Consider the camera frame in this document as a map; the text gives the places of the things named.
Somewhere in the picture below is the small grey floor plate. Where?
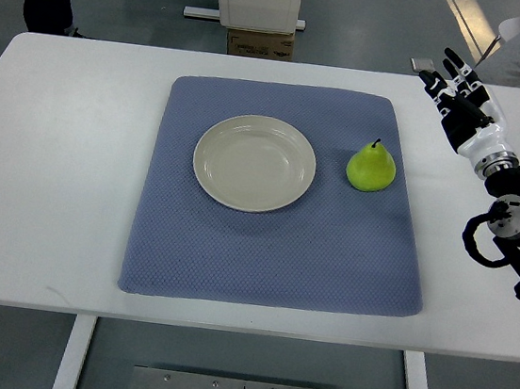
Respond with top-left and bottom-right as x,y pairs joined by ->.
410,57 -> 435,73

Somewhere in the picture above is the cardboard box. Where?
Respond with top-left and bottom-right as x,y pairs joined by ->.
226,28 -> 296,61

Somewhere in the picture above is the white chair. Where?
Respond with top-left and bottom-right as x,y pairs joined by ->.
477,17 -> 520,65

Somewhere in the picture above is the green pear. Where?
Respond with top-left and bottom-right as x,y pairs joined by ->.
346,138 -> 397,192

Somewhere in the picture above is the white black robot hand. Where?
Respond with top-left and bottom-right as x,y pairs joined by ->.
419,48 -> 519,179

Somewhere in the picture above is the beige round plate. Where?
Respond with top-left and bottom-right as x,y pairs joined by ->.
192,114 -> 317,213

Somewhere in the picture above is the blue textured mat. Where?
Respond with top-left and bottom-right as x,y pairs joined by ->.
118,76 -> 422,316

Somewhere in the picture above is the left white table leg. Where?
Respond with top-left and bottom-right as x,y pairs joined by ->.
51,314 -> 98,389

